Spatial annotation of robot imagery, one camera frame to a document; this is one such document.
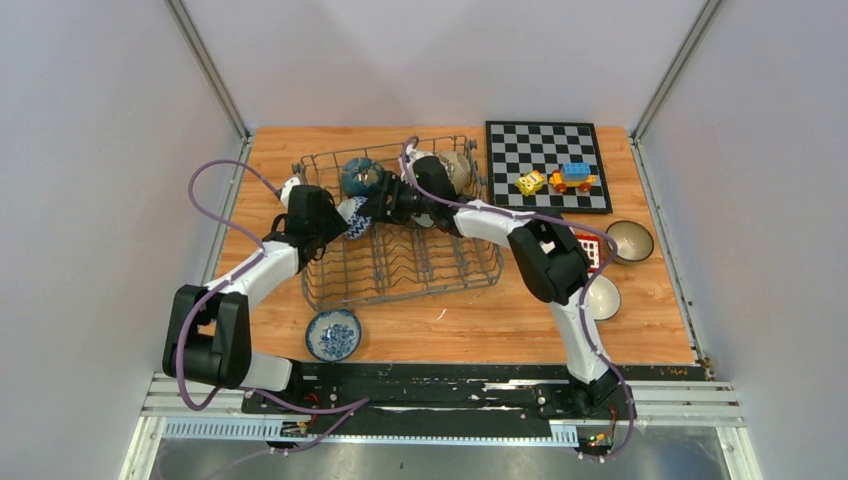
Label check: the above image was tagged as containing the beige speckled bowl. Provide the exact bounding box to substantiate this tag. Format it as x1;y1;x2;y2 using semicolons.
437;150;471;194

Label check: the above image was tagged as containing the yellow toy block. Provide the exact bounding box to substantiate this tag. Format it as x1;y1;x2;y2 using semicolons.
514;170;547;196

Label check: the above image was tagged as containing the dark teal glazed bowl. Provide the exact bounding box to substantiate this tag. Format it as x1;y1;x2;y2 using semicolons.
340;157;385;198

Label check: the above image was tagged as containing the blue zigzag pattern bowl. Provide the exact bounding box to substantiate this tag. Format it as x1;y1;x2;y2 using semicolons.
337;196;372;240

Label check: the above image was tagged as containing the grey wire dish rack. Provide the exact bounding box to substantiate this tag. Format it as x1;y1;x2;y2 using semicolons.
292;134;503;312

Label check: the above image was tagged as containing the dark blue white bowl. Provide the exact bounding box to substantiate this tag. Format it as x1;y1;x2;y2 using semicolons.
587;275;622;322

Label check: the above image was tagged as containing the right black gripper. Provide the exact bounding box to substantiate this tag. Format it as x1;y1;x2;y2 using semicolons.
357;172;436;227

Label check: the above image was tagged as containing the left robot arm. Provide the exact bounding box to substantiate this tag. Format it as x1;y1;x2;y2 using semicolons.
162;185;348;413

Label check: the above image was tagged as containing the black white checkerboard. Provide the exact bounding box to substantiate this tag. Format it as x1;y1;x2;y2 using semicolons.
485;120;613;214

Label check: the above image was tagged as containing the orange blue toy car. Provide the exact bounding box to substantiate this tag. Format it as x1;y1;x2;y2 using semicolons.
548;162;596;194

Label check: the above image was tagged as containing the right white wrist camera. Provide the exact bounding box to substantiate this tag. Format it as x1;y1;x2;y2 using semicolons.
399;147;430;174

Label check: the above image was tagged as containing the black striped bowl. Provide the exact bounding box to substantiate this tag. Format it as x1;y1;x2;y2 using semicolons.
606;220;655;265

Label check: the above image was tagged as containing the red white toy block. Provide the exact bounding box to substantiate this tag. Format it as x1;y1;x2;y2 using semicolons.
576;234;601;273

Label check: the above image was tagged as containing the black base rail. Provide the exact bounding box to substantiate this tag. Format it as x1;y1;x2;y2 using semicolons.
142;360;743;446

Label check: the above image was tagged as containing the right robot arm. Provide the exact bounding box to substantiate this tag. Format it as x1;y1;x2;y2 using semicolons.
356;156;621;418

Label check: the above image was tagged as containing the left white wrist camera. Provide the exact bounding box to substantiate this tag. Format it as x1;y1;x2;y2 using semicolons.
277;175;303;209

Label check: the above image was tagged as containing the blue floral white bowl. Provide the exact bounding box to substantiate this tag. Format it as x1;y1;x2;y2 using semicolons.
305;309;363;363

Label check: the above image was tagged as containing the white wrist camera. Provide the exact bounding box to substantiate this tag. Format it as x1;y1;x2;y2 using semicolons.
399;147;430;174
277;175;303;209

